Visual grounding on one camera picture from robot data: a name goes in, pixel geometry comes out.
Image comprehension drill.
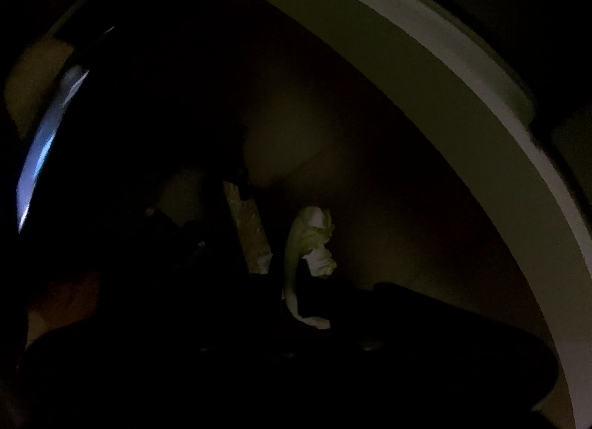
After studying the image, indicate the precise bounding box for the clear plastic wrapper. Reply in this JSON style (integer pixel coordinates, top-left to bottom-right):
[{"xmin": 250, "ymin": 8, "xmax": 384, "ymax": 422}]
[{"xmin": 223, "ymin": 180, "xmax": 273, "ymax": 275}]

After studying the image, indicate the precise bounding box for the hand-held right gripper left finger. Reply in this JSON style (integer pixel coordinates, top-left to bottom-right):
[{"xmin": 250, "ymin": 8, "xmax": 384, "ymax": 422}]
[{"xmin": 111, "ymin": 262, "xmax": 284, "ymax": 358}]

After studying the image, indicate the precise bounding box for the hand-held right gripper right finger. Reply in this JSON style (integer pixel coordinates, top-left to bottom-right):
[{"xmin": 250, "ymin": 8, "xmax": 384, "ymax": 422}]
[{"xmin": 298, "ymin": 267, "xmax": 465, "ymax": 358}]

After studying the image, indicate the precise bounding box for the pale green lettuce piece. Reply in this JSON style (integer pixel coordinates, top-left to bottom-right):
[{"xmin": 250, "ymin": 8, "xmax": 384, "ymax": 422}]
[{"xmin": 283, "ymin": 206, "xmax": 336, "ymax": 330}]

